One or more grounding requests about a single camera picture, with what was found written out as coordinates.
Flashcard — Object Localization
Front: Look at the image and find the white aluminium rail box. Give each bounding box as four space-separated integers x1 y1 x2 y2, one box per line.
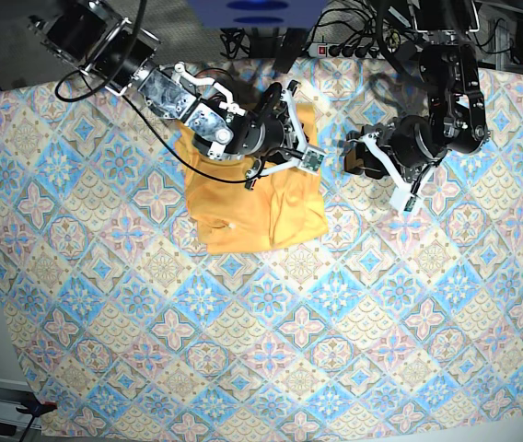
0 378 36 428

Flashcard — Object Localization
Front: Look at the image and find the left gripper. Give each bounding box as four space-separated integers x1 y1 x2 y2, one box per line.
343 115 447 213

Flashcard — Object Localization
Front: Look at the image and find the black clamp at table edge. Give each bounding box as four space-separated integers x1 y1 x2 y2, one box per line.
273 28 308 74

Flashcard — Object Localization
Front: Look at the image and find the white power strip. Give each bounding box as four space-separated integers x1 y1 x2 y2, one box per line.
308 42 382 59

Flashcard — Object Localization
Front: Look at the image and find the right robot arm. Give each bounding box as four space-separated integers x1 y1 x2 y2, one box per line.
29 1 325 188

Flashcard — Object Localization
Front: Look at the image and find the purple base camera mount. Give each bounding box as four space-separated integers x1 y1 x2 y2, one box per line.
187 0 327 29

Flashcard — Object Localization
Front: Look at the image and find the yellow T-shirt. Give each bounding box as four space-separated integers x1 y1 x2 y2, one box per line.
174 124 329 254

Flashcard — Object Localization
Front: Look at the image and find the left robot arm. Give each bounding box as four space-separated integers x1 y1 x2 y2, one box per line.
343 1 490 213

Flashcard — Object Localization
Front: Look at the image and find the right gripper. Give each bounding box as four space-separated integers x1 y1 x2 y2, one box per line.
238 80 326 190

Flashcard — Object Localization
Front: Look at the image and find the orange black clamp bottom left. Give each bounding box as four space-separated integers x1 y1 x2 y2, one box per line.
16 401 57 418

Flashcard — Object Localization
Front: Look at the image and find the patterned blue tile tablecloth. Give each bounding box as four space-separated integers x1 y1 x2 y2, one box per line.
0 59 523 441

